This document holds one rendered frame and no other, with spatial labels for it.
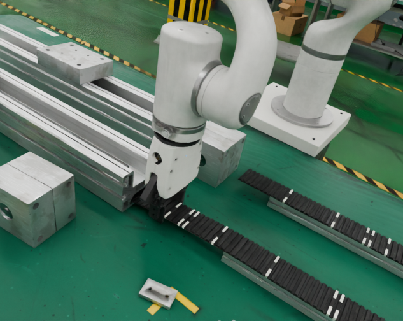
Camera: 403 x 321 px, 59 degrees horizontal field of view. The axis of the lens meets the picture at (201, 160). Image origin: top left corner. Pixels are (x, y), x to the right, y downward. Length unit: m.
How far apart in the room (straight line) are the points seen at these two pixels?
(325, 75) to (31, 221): 0.78
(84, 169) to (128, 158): 0.09
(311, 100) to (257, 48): 0.61
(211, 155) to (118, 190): 0.21
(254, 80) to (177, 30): 0.12
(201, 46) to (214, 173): 0.35
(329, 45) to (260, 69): 0.56
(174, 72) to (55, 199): 0.28
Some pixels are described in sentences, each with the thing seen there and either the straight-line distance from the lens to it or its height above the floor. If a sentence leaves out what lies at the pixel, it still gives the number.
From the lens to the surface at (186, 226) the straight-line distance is 0.63.
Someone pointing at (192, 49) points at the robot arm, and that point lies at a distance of 0.47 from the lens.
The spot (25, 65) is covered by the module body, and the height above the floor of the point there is 0.84.
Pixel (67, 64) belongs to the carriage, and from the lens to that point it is 0.95.
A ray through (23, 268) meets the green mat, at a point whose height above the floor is 0.78.
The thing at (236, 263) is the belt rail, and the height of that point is 0.79.
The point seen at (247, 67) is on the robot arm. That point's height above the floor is 1.11.
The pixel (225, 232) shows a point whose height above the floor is 0.81.
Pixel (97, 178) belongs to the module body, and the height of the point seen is 0.83.
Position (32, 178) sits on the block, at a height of 0.87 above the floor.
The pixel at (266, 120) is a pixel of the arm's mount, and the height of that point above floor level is 0.81.
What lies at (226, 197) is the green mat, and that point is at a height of 0.78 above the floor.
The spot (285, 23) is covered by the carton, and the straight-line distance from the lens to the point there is 5.69.
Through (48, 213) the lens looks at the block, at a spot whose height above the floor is 0.83.
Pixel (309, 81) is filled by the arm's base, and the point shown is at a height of 0.93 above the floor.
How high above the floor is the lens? 1.25
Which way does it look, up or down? 34 degrees down
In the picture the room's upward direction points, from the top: 12 degrees clockwise
